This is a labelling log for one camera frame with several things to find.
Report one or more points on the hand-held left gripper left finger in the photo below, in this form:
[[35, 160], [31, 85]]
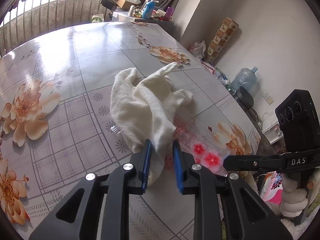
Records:
[[146, 167]]

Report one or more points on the patterned tall box stack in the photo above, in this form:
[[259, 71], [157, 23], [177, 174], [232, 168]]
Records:
[[222, 38]]

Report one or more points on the black rice cooker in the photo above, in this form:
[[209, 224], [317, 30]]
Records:
[[245, 97]]

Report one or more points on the large clear water jug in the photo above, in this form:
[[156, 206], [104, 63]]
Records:
[[243, 80]]

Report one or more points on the white fleece blanket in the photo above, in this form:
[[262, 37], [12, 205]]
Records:
[[248, 182]]

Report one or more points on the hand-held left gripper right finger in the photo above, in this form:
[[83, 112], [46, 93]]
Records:
[[178, 167]]

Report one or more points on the clear bag with red trim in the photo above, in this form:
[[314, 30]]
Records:
[[208, 66]]

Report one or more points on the metal window railing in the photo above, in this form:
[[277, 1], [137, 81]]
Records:
[[50, 10]]

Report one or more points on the white green paper bag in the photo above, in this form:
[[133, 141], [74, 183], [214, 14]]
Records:
[[97, 17]]

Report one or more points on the black device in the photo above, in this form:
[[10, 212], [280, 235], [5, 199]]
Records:
[[108, 2]]

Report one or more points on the pile of crumpled plastic bottles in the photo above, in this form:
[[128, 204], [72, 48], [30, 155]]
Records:
[[223, 78]]

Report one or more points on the grey cabinet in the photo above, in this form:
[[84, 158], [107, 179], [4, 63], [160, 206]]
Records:
[[125, 17]]

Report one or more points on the white wall socket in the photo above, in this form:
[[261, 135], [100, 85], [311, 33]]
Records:
[[268, 98]]

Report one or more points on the brown cardboard box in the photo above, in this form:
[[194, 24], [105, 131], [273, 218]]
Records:
[[126, 2]]

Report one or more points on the cream cloth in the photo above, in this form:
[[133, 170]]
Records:
[[145, 105]]

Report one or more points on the small white bottle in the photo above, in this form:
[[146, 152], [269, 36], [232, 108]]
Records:
[[131, 10]]

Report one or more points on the person's right hand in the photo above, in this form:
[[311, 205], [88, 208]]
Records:
[[291, 197]]

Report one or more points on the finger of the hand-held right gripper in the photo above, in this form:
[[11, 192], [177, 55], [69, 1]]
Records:
[[262, 162]]

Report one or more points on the floral plastic tablecloth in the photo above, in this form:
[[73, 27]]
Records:
[[75, 80]]

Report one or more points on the white plastic bag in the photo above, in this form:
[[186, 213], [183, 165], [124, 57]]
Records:
[[198, 49]]

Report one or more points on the blue detergent bottle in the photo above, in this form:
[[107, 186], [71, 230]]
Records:
[[148, 10]]

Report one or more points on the purple cup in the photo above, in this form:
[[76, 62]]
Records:
[[170, 13]]

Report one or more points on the white cup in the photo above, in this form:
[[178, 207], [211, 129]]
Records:
[[161, 13]]

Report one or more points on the pink printed cloth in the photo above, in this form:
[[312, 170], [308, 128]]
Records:
[[271, 187]]

